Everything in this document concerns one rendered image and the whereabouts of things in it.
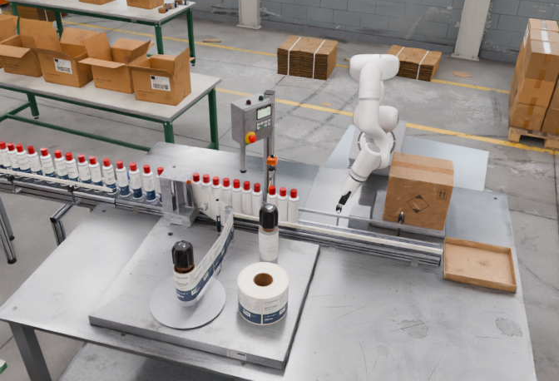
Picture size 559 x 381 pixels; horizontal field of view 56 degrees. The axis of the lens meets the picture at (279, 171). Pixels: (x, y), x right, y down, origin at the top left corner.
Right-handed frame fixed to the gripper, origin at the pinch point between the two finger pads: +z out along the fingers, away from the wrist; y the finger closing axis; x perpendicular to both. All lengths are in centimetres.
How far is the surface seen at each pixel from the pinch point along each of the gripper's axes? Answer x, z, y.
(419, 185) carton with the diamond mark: 30.8, -13.0, -19.6
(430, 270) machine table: 49, 8, 9
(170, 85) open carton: -132, 62, -125
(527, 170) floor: 164, 54, -242
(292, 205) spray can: -20.0, 13.3, 2.6
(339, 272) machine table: 12.0, 21.6, 21.4
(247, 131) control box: -53, -11, 0
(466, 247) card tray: 64, 2, -12
